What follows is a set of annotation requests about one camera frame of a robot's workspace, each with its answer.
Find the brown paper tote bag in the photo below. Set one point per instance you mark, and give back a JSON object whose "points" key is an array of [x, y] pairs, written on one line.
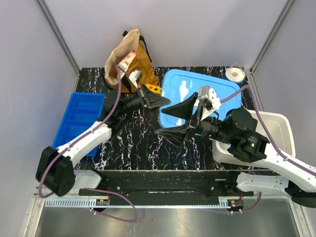
{"points": [[115, 77]]}

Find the toilet paper roll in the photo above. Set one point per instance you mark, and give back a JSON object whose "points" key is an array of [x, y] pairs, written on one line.
{"points": [[235, 74]]}

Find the white package in bag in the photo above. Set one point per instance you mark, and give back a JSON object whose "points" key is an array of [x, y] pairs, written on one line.
{"points": [[127, 60]]}

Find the light blue tray lid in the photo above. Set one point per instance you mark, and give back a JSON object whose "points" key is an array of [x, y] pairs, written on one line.
{"points": [[178, 85]]}

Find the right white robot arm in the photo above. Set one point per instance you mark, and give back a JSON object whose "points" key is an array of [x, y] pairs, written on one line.
{"points": [[294, 179]]}

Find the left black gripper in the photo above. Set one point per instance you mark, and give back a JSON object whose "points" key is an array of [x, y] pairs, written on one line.
{"points": [[153, 100]]}

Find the white plastic tub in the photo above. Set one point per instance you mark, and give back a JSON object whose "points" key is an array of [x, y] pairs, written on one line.
{"points": [[280, 130]]}

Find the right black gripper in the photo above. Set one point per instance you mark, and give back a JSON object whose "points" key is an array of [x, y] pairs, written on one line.
{"points": [[183, 109]]}

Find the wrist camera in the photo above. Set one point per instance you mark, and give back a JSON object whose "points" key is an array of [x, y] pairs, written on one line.
{"points": [[134, 76], [208, 102]]}

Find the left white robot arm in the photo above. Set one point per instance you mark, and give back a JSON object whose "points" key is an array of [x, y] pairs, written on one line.
{"points": [[56, 169]]}

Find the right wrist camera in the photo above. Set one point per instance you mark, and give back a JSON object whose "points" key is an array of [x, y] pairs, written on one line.
{"points": [[208, 102]]}

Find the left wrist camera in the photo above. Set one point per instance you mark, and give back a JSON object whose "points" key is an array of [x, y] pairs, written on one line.
{"points": [[134, 76]]}

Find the yellow test tube rack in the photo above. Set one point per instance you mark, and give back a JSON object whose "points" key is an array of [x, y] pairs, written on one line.
{"points": [[154, 89]]}

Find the blue compartment bin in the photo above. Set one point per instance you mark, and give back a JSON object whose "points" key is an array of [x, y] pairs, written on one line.
{"points": [[82, 110]]}

